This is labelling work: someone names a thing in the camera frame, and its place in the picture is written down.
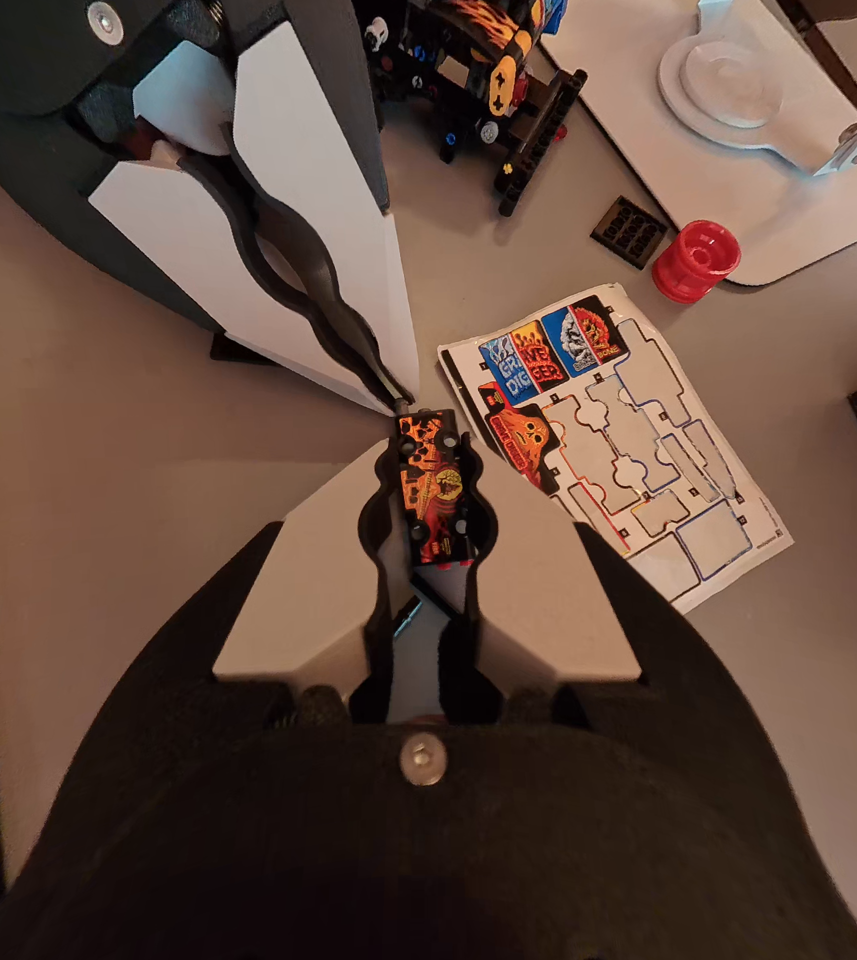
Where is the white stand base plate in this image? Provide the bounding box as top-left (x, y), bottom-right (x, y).
top-left (539, 0), bottom-right (857, 288)

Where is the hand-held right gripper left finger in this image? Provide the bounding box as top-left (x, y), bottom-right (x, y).
top-left (211, 438), bottom-right (401, 724)

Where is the black square toy plate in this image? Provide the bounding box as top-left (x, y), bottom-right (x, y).
top-left (590, 195), bottom-right (670, 270)

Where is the flame printed black toy panel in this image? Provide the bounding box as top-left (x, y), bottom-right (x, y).
top-left (394, 408), bottom-right (479, 569)

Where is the black toy truck model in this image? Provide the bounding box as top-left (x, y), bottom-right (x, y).
top-left (364, 0), bottom-right (589, 219)

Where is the red toy wheel hub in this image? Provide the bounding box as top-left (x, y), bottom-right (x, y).
top-left (651, 219), bottom-right (743, 304)

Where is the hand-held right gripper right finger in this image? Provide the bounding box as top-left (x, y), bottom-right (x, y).
top-left (437, 437), bottom-right (643, 724)

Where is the toy sticker sheet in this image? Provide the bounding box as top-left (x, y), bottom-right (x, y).
top-left (437, 283), bottom-right (794, 615)

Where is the long black toy axle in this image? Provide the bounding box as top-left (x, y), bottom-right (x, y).
top-left (409, 571), bottom-right (469, 620)

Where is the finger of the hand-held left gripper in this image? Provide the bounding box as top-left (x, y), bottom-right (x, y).
top-left (87, 141), bottom-right (403, 419)
top-left (132, 19), bottom-right (422, 408)

